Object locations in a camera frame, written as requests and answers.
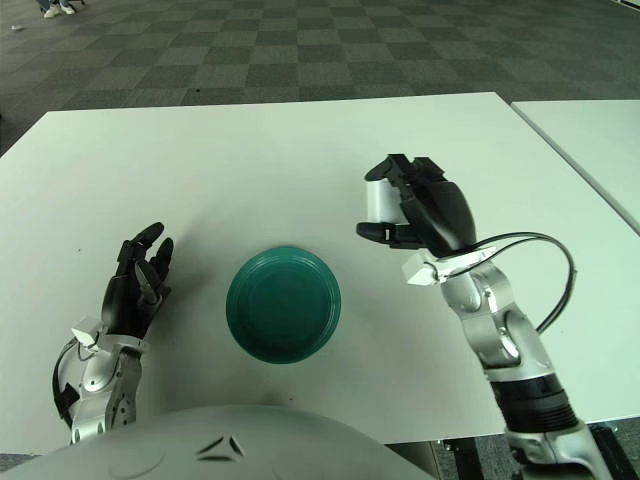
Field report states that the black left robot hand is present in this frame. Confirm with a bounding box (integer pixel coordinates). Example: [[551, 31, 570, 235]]
[[101, 222, 175, 339]]

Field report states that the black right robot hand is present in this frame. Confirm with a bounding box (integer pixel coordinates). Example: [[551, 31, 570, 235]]
[[355, 153, 476, 257]]

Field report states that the white charger block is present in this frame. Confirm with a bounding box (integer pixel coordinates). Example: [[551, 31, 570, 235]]
[[363, 177, 409, 224]]

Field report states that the green round plate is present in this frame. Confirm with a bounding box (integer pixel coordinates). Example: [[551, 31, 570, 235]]
[[225, 245, 343, 365]]

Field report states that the white robot torso dome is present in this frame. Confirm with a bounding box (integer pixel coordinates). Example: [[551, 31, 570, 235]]
[[0, 403, 424, 480]]

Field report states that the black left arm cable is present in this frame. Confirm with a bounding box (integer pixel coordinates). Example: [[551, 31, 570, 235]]
[[53, 344, 81, 429]]

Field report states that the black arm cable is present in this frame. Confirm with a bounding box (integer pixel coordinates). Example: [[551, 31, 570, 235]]
[[53, 344, 81, 429], [449, 230, 579, 331]]

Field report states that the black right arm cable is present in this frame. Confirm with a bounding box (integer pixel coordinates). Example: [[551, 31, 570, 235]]
[[449, 230, 579, 331]]

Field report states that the black table base frame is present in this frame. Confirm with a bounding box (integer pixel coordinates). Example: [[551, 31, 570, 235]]
[[434, 424, 640, 480]]

